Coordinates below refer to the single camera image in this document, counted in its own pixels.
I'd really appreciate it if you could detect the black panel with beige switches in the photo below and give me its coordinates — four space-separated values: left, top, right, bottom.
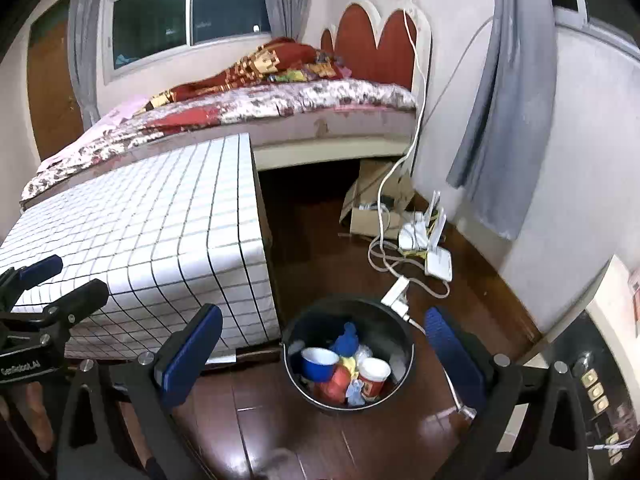
546 305 637 480

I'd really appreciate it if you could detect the white hanging cable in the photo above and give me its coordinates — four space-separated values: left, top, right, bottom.
367 0 432 274

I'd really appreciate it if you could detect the red white headboard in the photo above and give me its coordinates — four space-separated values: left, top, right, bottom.
319 0 434 97

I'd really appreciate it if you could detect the white power strip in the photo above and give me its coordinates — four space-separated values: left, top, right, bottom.
380 275 411 312

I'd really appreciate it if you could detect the orange red plastic bag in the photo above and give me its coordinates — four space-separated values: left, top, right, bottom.
320 365 351 404

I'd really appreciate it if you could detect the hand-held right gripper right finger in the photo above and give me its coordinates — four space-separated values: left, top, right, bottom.
424 306 594 480

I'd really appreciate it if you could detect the red printed blanket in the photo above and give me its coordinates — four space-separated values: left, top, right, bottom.
145 37 352 112

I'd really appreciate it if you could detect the colourful printed cloth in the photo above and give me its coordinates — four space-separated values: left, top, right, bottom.
267 57 353 83

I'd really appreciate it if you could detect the small blue paper cup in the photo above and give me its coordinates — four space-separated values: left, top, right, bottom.
300 347 341 384

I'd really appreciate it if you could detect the pink cloth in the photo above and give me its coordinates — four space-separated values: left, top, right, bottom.
35 97 152 172

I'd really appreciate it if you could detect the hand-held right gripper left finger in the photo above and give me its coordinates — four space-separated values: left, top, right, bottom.
55 304 224 480

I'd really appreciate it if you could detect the tied grey curtain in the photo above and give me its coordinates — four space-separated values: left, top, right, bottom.
446 0 559 242

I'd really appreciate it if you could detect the white checkered tablecloth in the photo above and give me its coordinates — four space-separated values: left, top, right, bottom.
0 132 281 362

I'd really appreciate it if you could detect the brown wooden door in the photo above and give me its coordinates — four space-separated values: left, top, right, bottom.
27 0 84 149

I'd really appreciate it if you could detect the thin black cable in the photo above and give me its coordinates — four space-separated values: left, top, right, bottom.
414 15 497 171

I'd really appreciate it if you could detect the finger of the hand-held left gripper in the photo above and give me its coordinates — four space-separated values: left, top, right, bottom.
0 254 65 306
14 278 110 334

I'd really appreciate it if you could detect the black trash bin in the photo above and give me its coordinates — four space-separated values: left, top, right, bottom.
281 296 417 416

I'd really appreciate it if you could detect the large sliding window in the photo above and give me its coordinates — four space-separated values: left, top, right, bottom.
102 0 274 84

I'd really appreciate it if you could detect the floral bed sheet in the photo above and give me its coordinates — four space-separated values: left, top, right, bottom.
20 78 419 202

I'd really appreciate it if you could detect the cream bed frame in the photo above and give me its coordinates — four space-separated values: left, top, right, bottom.
251 134 417 172

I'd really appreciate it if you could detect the white cabinet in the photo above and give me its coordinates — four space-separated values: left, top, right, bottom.
582 254 640 377

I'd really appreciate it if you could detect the flat white router box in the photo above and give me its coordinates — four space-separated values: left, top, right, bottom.
424 247 454 282

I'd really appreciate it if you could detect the brown cardboard box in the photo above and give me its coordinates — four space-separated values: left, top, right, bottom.
339 158 414 242

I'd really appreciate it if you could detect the red paper cup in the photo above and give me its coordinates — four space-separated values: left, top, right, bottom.
357 357 392 401

